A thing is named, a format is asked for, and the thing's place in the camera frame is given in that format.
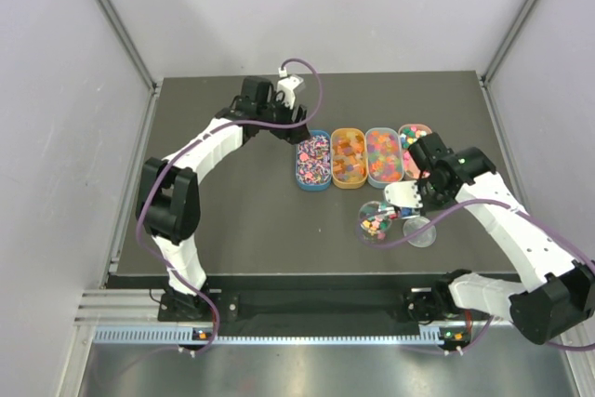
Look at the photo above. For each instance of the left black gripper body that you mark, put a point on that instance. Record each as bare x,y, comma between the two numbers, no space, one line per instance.
288,129

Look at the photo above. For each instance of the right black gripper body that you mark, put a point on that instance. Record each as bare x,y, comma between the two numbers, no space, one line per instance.
431,200

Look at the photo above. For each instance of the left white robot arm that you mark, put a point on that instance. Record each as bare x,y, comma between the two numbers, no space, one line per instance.
168,204

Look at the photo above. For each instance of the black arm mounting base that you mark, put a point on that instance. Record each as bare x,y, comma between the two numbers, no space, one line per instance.
239,305

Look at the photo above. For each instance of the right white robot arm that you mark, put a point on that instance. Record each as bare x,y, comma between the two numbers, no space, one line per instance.
555,289

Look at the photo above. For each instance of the pink tray of star candies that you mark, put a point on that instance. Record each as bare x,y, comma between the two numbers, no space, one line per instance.
409,134

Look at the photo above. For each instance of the yellow tray of popsicle candies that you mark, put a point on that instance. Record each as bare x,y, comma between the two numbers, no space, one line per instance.
348,158

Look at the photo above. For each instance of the clear round jar lid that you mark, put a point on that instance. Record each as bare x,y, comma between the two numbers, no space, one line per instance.
419,232

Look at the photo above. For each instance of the blue tray of lollipops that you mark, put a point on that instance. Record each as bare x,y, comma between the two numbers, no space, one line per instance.
313,162

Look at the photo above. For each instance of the clear plastic jar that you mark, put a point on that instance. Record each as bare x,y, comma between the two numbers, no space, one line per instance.
370,228

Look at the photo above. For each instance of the light blue tray of gummies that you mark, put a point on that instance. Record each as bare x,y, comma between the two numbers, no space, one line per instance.
384,157

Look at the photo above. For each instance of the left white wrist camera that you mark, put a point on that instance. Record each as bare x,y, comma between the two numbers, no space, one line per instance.
287,88

